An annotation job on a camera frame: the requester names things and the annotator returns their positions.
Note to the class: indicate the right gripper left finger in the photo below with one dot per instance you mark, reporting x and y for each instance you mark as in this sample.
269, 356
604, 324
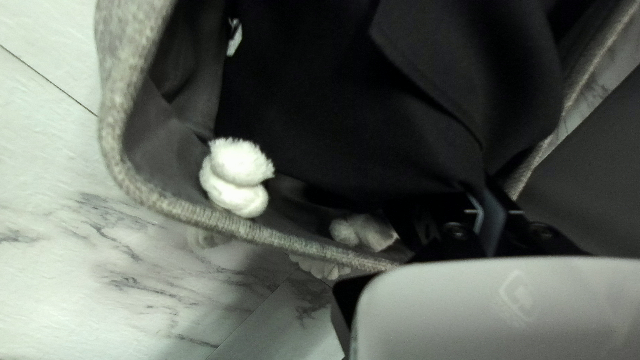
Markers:
450, 235

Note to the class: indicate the black sweatshirt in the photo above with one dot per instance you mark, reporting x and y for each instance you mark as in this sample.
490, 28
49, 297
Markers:
350, 100

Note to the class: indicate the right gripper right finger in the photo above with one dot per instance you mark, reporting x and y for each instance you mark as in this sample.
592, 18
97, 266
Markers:
590, 190

